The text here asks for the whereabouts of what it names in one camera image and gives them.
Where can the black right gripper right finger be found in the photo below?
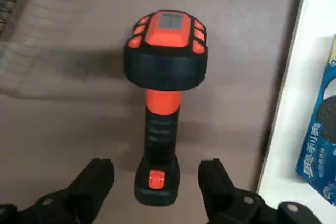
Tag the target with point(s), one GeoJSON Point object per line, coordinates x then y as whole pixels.
{"type": "Point", "coordinates": [223, 197]}

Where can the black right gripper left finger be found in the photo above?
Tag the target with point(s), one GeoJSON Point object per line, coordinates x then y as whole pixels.
{"type": "Point", "coordinates": [78, 195]}

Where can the orange black barcode scanner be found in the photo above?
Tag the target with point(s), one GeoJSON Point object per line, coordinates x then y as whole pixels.
{"type": "Point", "coordinates": [165, 69]}

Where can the blue Oreo cookie box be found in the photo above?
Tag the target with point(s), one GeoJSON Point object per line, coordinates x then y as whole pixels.
{"type": "Point", "coordinates": [317, 142]}

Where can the white plastic tray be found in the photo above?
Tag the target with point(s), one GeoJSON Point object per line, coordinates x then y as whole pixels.
{"type": "Point", "coordinates": [302, 77]}

